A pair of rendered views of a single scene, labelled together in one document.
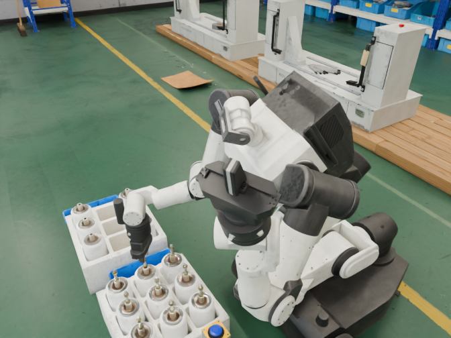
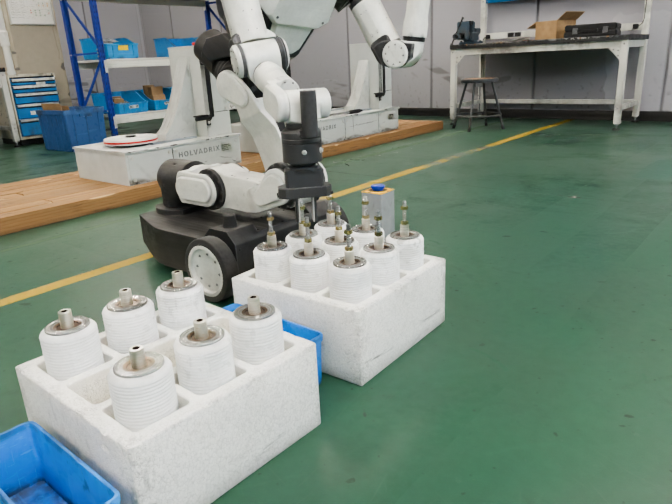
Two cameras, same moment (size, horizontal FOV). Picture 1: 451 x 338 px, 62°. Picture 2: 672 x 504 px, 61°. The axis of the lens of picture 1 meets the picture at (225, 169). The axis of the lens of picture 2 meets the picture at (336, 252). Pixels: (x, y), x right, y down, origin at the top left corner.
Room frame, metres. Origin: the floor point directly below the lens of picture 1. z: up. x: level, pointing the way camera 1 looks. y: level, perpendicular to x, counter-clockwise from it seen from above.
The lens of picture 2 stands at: (1.35, 1.55, 0.68)
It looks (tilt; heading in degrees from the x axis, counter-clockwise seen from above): 19 degrees down; 252
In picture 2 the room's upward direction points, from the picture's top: 3 degrees counter-clockwise
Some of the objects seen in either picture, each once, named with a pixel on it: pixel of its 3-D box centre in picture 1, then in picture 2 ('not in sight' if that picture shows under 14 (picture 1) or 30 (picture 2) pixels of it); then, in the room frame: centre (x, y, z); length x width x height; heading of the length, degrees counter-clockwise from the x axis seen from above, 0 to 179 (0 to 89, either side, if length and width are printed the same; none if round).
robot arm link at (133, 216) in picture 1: (131, 214); (305, 116); (1.00, 0.33, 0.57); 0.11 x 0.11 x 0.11; 6
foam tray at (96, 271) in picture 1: (117, 239); (174, 396); (1.35, 0.54, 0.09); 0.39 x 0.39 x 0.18; 30
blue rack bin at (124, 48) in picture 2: not in sight; (109, 48); (1.46, -5.09, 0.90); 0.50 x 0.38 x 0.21; 123
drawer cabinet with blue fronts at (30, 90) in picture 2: not in sight; (27, 108); (2.37, -5.37, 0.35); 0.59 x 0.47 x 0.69; 121
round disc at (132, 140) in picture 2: not in sight; (131, 139); (1.37, -2.05, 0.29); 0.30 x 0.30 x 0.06
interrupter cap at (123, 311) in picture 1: (129, 307); (378, 248); (0.84, 0.35, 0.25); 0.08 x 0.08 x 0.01
